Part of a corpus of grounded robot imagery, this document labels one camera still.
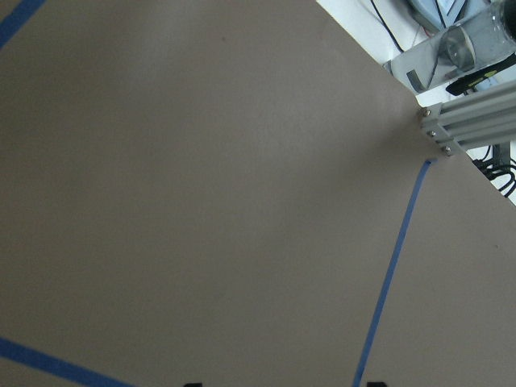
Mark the aluminium frame post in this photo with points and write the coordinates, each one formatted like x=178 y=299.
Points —
x=473 y=121

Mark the clear plastic bottle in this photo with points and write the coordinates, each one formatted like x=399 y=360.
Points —
x=467 y=46

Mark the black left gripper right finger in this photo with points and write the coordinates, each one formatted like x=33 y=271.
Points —
x=376 y=384

